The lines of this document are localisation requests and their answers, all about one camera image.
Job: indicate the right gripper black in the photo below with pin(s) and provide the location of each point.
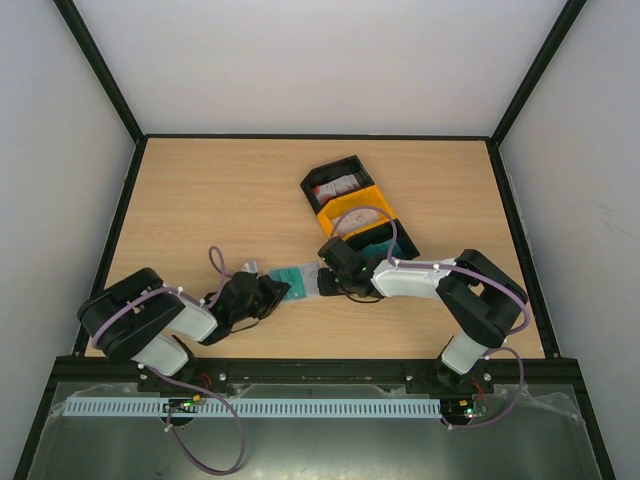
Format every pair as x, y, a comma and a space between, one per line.
325, 281

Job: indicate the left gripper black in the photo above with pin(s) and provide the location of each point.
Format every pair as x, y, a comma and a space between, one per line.
274, 298

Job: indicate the beige card holder wallet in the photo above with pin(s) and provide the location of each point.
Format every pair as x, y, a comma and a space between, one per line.
310, 273

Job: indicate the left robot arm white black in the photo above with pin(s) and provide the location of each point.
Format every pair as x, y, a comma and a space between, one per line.
140, 318

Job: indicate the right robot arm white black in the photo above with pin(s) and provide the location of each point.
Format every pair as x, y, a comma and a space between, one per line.
486, 303

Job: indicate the black bin with teal cards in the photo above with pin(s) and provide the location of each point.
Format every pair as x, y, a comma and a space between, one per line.
383, 233

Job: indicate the teal cards stack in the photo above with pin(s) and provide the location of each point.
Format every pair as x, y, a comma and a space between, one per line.
382, 249

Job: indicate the white cards in yellow bin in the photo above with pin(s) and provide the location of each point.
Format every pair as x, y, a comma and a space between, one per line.
359, 219

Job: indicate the stack of red white cards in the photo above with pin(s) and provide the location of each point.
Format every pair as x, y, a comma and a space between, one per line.
336, 187

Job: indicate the black bin with red cards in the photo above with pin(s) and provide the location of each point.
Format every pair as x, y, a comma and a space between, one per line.
325, 173

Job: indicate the yellow bin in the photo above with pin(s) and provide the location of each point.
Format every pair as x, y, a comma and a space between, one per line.
336, 209

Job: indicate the black aluminium frame rail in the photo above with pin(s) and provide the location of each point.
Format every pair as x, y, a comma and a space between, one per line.
416, 376

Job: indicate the light blue cable duct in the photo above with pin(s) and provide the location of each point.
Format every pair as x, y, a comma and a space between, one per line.
262, 408

